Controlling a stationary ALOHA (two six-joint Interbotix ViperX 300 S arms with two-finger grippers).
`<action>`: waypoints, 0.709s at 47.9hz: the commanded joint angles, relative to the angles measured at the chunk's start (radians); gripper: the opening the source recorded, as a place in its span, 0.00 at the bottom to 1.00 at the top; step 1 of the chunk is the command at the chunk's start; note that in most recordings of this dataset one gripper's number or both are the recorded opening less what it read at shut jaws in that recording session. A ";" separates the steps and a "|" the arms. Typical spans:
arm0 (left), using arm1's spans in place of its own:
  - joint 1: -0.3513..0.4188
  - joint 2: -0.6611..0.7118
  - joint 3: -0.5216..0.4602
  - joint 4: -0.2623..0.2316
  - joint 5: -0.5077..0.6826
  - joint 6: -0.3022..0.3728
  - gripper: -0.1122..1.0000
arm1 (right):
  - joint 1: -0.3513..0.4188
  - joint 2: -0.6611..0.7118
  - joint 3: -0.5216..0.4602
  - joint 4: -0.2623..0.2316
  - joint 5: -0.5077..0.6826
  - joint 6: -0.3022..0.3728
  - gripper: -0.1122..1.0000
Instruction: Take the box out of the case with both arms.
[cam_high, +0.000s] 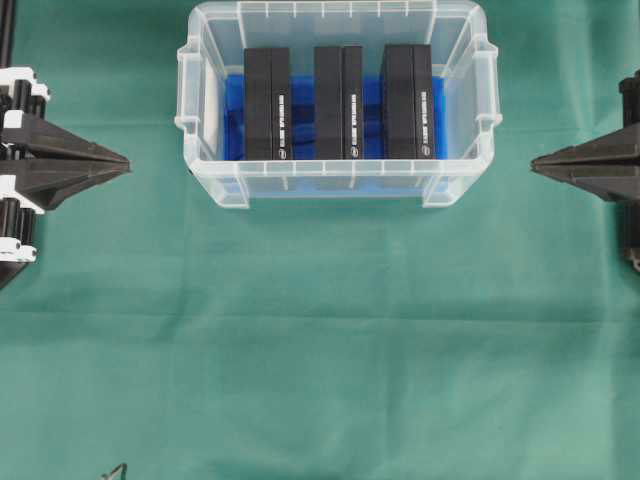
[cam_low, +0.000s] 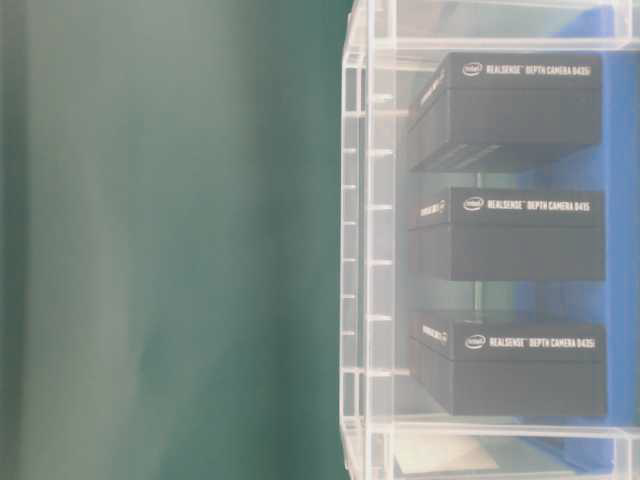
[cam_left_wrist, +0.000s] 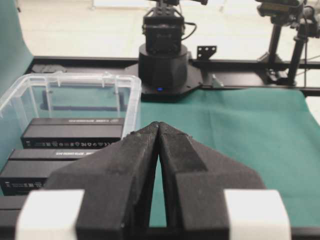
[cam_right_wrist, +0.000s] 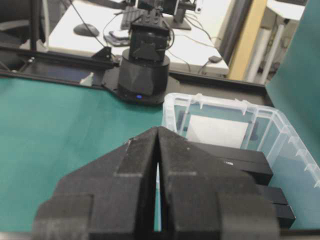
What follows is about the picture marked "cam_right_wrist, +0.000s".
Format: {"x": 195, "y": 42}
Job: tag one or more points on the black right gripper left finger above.
{"x": 110, "y": 198}

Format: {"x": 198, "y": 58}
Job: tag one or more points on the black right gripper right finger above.
{"x": 203, "y": 198}

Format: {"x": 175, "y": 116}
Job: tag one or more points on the black camera box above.
{"x": 252, "y": 162}
{"x": 284, "y": 211}

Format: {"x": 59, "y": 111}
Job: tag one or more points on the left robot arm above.
{"x": 144, "y": 69}

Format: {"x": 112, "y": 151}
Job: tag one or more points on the clear plastic storage case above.
{"x": 269, "y": 131}

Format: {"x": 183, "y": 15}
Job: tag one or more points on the white paper label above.
{"x": 215, "y": 131}

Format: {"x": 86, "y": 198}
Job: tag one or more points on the green table cloth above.
{"x": 49, "y": 130}

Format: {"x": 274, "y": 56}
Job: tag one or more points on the black computer mouse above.
{"x": 86, "y": 30}

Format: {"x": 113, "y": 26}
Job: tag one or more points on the white desk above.
{"x": 190, "y": 51}

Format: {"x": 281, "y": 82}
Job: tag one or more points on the black monitor stand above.
{"x": 178, "y": 20}

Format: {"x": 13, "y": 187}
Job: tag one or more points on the black keyboard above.
{"x": 130, "y": 13}

